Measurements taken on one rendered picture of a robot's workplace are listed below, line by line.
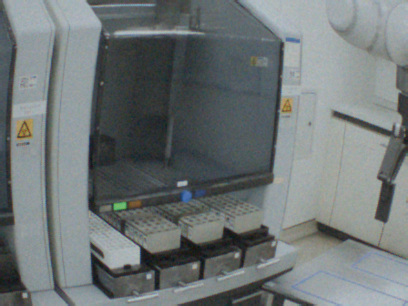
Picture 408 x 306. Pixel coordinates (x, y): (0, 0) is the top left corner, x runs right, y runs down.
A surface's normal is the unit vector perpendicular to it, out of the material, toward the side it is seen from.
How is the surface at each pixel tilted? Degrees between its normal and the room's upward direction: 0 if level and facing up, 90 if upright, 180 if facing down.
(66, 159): 90
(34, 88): 90
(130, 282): 90
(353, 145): 90
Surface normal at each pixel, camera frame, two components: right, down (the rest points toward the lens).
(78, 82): 0.63, 0.26
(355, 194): -0.77, 0.10
